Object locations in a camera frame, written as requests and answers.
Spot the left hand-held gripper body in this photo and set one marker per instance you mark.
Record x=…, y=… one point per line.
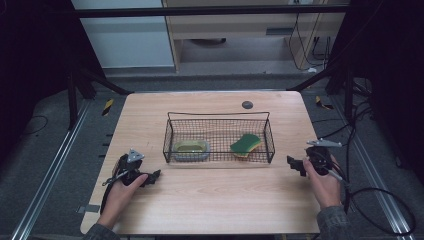
x=128, y=168

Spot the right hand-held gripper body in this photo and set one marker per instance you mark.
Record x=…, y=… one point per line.
x=320, y=160

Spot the clear green soap dish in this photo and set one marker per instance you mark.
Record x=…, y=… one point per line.
x=191, y=150

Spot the yellow green sponge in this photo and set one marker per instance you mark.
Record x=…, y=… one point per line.
x=245, y=145

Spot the person's right hand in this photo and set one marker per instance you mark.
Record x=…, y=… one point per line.
x=325, y=190

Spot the person's left hand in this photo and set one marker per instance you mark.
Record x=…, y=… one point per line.
x=120, y=198

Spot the yellow black striped tape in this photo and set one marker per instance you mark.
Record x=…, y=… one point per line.
x=107, y=107
x=322, y=104

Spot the grey tape patch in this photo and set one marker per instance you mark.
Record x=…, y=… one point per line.
x=88, y=209

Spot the grey round table grommet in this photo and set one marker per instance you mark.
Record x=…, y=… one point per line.
x=247, y=105

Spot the black metal stand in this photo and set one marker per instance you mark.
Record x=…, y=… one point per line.
x=76, y=93
x=343, y=86

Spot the white cabinet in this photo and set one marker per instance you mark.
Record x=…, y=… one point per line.
x=123, y=40

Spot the light wooden desk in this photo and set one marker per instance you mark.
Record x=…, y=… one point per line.
x=233, y=30

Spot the aluminium floor rail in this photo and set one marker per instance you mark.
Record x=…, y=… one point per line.
x=376, y=170
x=50, y=173

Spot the black horizontal frame bar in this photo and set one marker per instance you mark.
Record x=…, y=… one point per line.
x=200, y=11

